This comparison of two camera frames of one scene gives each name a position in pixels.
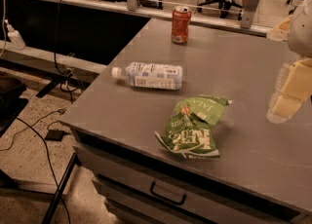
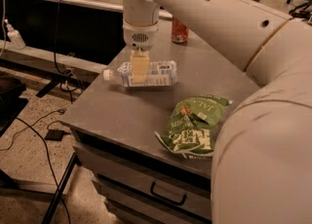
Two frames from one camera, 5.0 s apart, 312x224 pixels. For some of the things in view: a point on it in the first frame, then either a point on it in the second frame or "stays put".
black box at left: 11,102 stays put
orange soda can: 180,21 stays put
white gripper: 301,33 -> 139,38
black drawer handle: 175,203 stays put
